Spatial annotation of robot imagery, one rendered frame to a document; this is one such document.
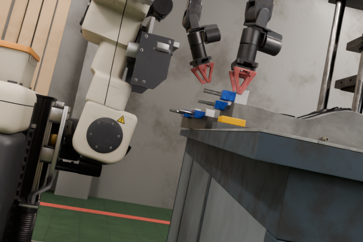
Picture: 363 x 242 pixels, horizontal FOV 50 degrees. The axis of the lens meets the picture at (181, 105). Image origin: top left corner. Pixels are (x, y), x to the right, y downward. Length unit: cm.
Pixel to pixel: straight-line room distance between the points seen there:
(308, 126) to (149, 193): 299
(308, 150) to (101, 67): 83
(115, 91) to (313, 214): 77
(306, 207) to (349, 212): 5
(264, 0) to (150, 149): 291
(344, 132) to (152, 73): 58
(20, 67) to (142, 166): 289
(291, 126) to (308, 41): 352
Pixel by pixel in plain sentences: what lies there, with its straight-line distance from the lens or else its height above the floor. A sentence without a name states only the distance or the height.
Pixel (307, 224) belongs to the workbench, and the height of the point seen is 70.
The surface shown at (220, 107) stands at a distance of 127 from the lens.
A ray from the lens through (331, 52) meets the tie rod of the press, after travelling 263.
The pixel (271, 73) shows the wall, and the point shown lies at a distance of 436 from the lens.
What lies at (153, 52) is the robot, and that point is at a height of 99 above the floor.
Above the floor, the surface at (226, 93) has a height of 92.
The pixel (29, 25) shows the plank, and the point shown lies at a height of 143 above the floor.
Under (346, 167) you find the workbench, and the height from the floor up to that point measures 78.
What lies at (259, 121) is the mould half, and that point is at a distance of 112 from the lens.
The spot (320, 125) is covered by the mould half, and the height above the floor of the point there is 88.
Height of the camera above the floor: 78
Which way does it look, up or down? 4 degrees up
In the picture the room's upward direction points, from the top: 12 degrees clockwise
